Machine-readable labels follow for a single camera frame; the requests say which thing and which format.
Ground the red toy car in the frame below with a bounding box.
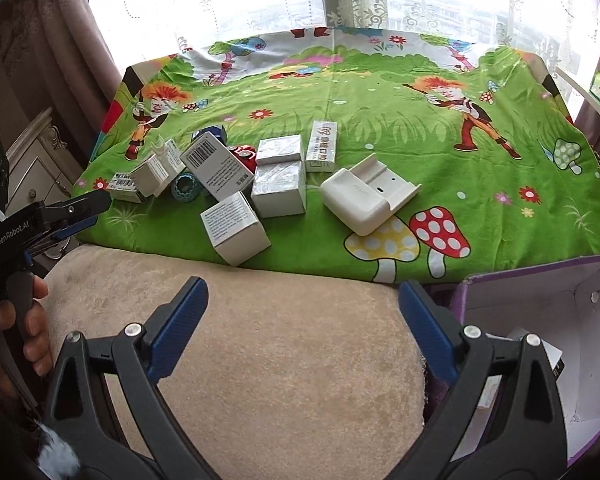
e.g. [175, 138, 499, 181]
[228, 143, 258, 174]

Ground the white cube box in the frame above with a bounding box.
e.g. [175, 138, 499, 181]
[201, 192, 272, 267]

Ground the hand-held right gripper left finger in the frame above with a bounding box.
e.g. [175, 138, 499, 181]
[42, 276, 220, 480]

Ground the white box with black end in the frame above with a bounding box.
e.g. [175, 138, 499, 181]
[502, 326, 567, 378]

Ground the small white green-label box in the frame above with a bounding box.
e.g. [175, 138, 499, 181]
[106, 172, 148, 205]

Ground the person's left hand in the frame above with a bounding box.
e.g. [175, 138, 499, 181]
[0, 277, 54, 378]

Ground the purple cardboard box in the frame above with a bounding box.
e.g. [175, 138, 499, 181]
[430, 252, 600, 468]

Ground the tall white printed box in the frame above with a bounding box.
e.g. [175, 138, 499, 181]
[305, 120, 341, 173]

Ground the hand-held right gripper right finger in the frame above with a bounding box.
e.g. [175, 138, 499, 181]
[380, 280, 568, 480]

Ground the sheer white lace curtain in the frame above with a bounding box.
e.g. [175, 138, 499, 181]
[87, 0, 600, 91]

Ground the white carved nightstand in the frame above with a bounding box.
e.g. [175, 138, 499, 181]
[4, 107, 93, 271]

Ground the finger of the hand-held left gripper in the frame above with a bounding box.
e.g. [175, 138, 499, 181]
[41, 190, 113, 227]
[23, 214, 100, 262]

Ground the small white printed box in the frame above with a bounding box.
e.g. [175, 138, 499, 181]
[129, 152, 187, 199]

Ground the white plastic device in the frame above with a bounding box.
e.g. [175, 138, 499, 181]
[320, 152, 423, 237]

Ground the green cartoon printed blanket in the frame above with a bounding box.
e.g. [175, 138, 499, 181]
[72, 27, 600, 286]

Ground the blue toy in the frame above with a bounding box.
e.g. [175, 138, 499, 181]
[191, 124, 229, 147]

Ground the white box with barcode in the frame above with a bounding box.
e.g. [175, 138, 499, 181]
[180, 132, 248, 201]

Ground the white side table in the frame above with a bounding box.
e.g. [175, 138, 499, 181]
[554, 64, 600, 121]

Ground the cellophane white box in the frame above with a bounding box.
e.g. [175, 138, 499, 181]
[251, 160, 307, 219]
[255, 133, 303, 166]

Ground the white plastic tube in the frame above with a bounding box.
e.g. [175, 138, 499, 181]
[151, 138, 182, 163]

